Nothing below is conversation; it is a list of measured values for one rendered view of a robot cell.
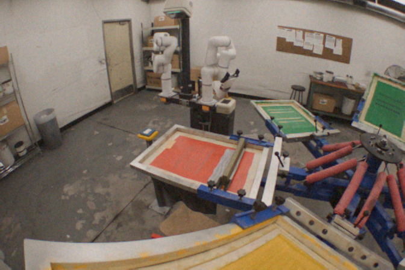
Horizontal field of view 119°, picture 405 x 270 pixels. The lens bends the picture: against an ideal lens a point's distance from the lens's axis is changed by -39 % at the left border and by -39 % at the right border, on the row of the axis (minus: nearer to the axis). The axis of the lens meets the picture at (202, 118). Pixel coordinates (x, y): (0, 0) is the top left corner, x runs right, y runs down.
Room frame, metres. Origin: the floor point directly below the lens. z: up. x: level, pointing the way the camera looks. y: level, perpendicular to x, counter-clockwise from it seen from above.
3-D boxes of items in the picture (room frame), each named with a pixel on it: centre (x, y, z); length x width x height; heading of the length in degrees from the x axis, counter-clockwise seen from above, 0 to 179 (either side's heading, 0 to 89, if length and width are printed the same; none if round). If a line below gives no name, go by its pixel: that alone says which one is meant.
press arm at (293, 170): (0.78, -0.53, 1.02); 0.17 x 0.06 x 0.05; 66
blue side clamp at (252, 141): (1.17, -0.34, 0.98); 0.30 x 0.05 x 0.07; 66
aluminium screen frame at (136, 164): (1.01, -0.01, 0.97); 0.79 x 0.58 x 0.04; 66
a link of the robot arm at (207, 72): (1.61, -0.05, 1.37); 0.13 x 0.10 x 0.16; 134
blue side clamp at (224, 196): (0.66, -0.12, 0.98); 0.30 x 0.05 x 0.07; 66
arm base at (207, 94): (1.61, -0.05, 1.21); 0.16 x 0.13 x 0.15; 153
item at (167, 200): (0.85, 0.12, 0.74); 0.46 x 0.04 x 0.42; 66
